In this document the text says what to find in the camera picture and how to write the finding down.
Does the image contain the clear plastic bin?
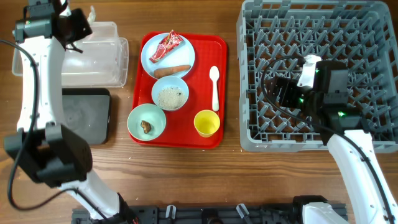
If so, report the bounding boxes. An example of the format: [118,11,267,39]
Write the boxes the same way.
[21,22,129,89]

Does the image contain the black cable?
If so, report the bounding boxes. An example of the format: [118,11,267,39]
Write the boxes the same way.
[0,39,109,224]
[260,55,396,224]

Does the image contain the black plastic tray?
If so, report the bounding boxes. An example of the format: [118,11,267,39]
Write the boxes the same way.
[62,88,111,145]

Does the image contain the light blue rice bowl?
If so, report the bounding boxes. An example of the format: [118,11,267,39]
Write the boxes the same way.
[151,76,189,111]

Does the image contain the red serving tray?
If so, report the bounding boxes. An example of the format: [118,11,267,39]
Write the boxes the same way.
[132,32,228,149]

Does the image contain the grey dishwasher rack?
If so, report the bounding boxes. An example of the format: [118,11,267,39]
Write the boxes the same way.
[236,1,397,153]

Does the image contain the green bowl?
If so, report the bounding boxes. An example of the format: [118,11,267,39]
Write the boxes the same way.
[127,103,167,141]

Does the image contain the white tissue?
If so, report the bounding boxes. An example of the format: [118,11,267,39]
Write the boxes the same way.
[87,6,96,24]

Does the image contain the brown food scrap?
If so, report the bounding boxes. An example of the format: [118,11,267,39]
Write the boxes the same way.
[141,120,152,134]

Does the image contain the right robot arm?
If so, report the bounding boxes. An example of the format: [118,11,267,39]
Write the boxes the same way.
[259,60,397,223]

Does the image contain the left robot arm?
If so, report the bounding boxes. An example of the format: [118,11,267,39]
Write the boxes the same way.
[4,0,139,223]

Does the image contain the left black cable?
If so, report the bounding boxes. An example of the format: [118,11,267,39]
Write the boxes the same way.
[0,39,109,224]

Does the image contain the yellow cup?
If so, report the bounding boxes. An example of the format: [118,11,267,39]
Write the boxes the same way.
[193,110,221,138]

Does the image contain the red snack wrapper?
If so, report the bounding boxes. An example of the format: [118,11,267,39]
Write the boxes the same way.
[150,30,183,63]

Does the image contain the white plastic spoon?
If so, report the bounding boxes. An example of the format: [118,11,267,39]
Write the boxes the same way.
[209,66,220,111]

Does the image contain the orange carrot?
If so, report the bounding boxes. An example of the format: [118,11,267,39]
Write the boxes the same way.
[154,65,191,79]

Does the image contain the right black cable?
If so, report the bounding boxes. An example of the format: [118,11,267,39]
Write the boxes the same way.
[260,55,396,224]

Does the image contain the light blue plate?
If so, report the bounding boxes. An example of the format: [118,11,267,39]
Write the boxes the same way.
[141,33,195,78]

